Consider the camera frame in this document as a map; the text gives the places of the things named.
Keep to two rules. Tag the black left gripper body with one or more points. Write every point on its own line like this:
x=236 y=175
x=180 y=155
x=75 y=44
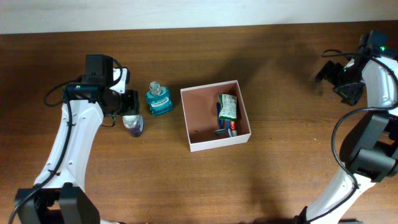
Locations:
x=125 y=104

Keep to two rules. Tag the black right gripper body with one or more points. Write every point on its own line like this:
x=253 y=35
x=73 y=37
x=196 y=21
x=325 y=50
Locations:
x=351 y=76

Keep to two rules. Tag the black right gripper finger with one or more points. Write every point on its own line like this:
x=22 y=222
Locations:
x=330 y=72
x=350 y=93

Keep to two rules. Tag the clear foam pump bottle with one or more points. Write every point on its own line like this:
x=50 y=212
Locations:
x=135 y=124

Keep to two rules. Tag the pink cardboard box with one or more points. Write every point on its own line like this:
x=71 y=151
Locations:
x=200 y=114

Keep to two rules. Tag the blue disposable razor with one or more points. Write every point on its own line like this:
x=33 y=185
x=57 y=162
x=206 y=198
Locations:
x=221 y=129

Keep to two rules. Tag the green white tissue packet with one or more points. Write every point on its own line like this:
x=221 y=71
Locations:
x=228 y=110

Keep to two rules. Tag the blue white toothbrush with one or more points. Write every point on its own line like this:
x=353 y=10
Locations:
x=228 y=126

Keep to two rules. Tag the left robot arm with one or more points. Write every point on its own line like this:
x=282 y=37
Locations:
x=58 y=193

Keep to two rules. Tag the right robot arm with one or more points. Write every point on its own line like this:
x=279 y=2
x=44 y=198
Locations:
x=363 y=141

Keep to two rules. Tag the teal Listerine mouthwash bottle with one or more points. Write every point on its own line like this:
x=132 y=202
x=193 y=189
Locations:
x=158 y=98

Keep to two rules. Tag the red green toothpaste tube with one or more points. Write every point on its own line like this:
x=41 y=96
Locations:
x=232 y=125

